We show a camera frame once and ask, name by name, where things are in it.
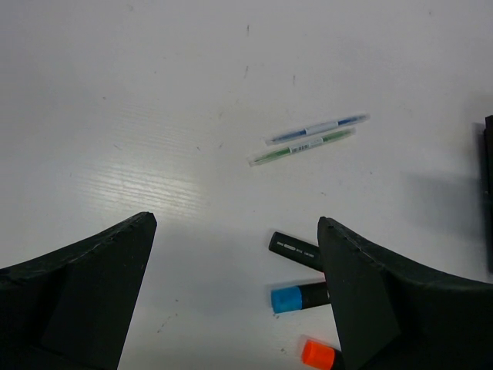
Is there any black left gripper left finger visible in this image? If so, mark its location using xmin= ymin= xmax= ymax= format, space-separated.
xmin=1 ymin=212 xmax=157 ymax=369

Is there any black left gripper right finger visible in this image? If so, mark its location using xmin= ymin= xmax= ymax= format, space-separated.
xmin=317 ymin=217 xmax=492 ymax=369

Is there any pink highlighter marker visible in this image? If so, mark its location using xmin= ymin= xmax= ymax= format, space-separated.
xmin=268 ymin=231 xmax=324 ymax=272

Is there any green pen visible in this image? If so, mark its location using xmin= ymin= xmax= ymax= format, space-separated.
xmin=248 ymin=129 xmax=356 ymax=167

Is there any blue pen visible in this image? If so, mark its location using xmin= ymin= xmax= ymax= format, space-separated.
xmin=264 ymin=113 xmax=370 ymax=146

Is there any orange highlighter marker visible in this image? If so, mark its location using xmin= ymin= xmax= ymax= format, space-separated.
xmin=301 ymin=339 xmax=345 ymax=370

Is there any blue highlighter marker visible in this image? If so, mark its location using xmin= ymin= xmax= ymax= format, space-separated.
xmin=270 ymin=282 xmax=330 ymax=315

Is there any black compartment organizer tray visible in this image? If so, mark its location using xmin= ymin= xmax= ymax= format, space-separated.
xmin=475 ymin=115 xmax=492 ymax=274

